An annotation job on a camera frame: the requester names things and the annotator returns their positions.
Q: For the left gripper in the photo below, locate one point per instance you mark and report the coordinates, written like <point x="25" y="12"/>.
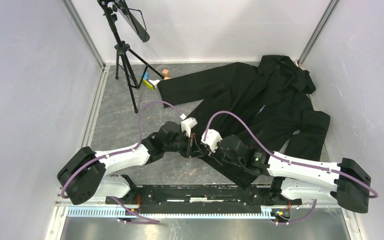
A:
<point x="193" y="150"/>

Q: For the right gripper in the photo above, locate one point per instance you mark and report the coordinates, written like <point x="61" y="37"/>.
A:
<point x="215" y="155"/>

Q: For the black jacket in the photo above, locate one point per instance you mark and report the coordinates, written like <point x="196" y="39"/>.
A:
<point x="267" y="104"/>

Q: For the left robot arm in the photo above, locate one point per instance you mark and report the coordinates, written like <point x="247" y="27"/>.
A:
<point x="92" y="173"/>

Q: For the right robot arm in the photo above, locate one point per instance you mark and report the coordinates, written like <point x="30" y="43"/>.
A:
<point x="297" y="179"/>

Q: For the yellow purple white toy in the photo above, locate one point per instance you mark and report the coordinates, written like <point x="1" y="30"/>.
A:
<point x="151" y="84"/>

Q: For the orange cube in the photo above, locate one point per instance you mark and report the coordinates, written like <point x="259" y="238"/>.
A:
<point x="165" y="72"/>

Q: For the blue block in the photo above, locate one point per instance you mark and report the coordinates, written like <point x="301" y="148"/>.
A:
<point x="145" y="76"/>

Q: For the black tripod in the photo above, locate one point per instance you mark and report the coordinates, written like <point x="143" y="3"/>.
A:
<point x="122" y="48"/>

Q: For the black panel on tripod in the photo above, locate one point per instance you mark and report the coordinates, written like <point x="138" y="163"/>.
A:
<point x="139" y="27"/>

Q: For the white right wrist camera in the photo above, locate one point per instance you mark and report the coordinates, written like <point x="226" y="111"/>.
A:
<point x="211" y="139"/>

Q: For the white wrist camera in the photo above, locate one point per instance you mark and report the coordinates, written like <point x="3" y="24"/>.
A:
<point x="187" y="124"/>
<point x="211" y="139"/>

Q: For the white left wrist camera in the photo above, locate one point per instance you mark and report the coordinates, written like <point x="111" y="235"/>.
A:
<point x="187" y="124"/>

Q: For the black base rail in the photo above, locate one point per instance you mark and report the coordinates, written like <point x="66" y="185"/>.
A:
<point x="204" y="199"/>

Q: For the white toothed cable strip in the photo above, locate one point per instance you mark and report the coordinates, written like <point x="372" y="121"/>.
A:
<point x="120" y="213"/>

